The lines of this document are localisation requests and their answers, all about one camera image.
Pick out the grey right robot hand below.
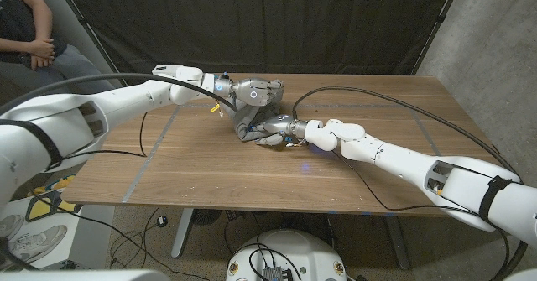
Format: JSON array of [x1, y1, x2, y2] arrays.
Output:
[[251, 113, 296, 147]]

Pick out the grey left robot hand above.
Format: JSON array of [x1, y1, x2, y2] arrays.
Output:
[[229, 76, 286, 108]]

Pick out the grey shorts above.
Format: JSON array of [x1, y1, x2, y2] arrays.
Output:
[[224, 86, 286, 143]]

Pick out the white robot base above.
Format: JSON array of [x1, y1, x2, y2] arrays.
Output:
[[225, 229, 348, 281]]

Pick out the black backdrop curtain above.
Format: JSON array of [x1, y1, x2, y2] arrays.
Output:
[[58, 0, 462, 100]]

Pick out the black round fan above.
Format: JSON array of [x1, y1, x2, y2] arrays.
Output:
[[191, 208, 222, 226]]

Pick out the white table leg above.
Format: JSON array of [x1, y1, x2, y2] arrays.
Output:
[[170, 207, 195, 259]]

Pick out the grey electronics box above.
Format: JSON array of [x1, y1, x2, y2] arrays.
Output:
[[262, 266, 294, 281]]

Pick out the grey table leg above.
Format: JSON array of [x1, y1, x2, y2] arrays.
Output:
[[383, 216, 411, 270]]

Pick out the black backdrop stand pole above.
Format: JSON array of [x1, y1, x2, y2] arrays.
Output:
[[412, 0, 465, 75], [52, 0, 129, 88]]

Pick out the yellow teal floor object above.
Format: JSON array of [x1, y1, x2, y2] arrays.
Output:
[[35, 174, 76, 197]]

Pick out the person in dark shirt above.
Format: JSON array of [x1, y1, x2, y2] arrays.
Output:
[[0, 0, 117, 96]]

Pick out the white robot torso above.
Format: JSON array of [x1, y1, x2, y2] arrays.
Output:
[[0, 268, 171, 281]]

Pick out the white shoe print board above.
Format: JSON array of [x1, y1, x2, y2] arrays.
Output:
[[0, 190, 83, 270]]

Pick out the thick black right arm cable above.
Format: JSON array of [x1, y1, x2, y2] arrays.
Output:
[[291, 86, 529, 281]]

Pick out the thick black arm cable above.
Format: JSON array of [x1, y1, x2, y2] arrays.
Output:
[[291, 86, 529, 281], [0, 71, 238, 114]]

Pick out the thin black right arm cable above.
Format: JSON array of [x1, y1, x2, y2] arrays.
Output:
[[330, 146, 511, 281]]

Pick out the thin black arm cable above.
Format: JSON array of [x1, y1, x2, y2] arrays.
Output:
[[330, 146, 511, 281], [45, 112, 149, 173]]

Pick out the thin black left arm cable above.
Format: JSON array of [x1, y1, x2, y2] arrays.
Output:
[[45, 112, 149, 173]]

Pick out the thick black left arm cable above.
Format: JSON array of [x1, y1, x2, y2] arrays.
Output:
[[0, 71, 238, 114]]

